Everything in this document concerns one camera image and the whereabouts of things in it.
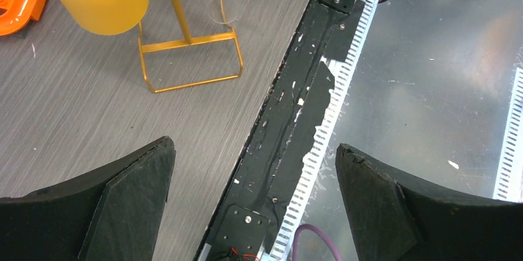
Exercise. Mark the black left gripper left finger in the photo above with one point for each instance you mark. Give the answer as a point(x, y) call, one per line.
point(113, 212)

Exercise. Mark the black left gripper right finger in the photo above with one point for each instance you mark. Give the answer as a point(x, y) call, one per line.
point(394, 215)

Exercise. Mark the gold wire wine glass rack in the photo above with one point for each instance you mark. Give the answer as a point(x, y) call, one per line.
point(187, 41)

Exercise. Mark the black taped front rail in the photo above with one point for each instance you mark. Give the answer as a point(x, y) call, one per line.
point(252, 207)

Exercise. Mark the white slotted cable duct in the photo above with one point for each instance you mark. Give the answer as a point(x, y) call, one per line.
point(341, 75)

